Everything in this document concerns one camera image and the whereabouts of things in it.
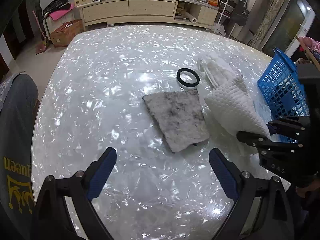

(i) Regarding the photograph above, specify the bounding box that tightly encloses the blue plastic laundry basket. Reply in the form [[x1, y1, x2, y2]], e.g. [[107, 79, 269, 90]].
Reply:
[[256, 47, 311, 143]]

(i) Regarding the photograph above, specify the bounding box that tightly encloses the white waffle towel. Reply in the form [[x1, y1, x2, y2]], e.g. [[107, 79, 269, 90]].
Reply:
[[204, 75, 271, 139]]

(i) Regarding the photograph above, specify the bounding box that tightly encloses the grey white fuzzy cloth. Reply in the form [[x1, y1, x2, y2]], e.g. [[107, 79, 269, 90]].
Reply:
[[143, 89, 209, 153]]

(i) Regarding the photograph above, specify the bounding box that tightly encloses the black hair tie ring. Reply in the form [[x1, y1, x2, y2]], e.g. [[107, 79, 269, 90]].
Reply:
[[176, 68, 201, 88]]

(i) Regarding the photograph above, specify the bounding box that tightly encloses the wooden side table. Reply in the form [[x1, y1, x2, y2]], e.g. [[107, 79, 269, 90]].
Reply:
[[295, 36, 319, 70]]

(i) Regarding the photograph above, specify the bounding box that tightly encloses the pink clothes pile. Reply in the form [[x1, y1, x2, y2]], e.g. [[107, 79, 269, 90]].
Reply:
[[298, 36, 320, 54]]

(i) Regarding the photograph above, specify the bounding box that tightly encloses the grey chair with yellow print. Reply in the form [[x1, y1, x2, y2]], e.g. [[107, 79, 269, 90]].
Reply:
[[1, 74, 38, 238]]

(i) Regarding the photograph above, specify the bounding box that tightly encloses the black shopping bag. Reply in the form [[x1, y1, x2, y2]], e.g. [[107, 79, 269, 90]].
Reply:
[[231, 3, 249, 27]]

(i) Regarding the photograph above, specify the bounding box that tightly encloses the cardboard box on floor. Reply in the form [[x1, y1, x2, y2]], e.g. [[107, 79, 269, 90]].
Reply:
[[50, 20, 84, 48]]

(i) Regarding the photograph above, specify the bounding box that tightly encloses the white paper roll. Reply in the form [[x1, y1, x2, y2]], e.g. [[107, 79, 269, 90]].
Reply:
[[184, 12, 197, 23]]

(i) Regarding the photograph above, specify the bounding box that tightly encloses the beige patterned curtain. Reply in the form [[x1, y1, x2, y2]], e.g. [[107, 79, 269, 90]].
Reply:
[[248, 0, 285, 50]]

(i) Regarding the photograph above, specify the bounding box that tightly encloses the white metal shelf rack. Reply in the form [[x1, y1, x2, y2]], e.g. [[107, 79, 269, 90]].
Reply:
[[214, 0, 248, 38]]

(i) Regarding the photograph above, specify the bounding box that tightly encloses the cream TV cabinet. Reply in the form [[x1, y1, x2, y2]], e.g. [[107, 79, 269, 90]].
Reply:
[[76, 0, 218, 29]]

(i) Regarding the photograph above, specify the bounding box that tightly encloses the black floral bag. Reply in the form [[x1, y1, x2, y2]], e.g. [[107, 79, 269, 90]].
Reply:
[[43, 0, 71, 17]]

